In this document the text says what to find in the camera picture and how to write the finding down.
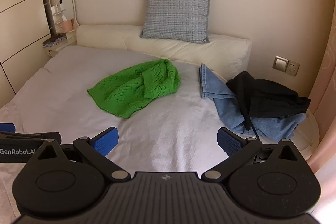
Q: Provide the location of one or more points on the green knit sweater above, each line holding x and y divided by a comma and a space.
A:
131, 90

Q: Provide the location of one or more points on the white wall socket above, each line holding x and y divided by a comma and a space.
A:
293, 68

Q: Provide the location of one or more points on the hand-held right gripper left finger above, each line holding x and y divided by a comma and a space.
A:
105, 142

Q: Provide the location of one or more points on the cream bolster cushion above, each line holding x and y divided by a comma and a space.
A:
162, 45

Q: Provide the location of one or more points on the grey checked pillow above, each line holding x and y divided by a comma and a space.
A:
176, 8

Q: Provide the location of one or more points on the cream wardrobe with dark lines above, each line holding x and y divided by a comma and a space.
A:
21, 16

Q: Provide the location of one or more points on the oval white-framed mirror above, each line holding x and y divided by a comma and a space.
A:
68, 1

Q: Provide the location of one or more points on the blue jeans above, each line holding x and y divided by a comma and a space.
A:
223, 103

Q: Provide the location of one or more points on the pink cup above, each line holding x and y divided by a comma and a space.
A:
67, 25

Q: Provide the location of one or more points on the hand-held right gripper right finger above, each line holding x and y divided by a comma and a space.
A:
228, 142

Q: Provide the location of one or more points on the white bedside shelf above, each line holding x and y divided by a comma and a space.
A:
60, 47

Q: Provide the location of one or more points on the pink curtain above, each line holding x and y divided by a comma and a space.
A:
326, 82

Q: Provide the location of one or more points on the dark cloth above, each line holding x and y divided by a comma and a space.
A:
53, 40

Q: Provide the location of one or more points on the black garment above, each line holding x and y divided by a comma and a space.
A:
273, 100

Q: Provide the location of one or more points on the beige wall switch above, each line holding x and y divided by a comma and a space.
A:
279, 63

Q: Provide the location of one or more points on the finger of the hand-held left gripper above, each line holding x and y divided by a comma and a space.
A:
6, 127

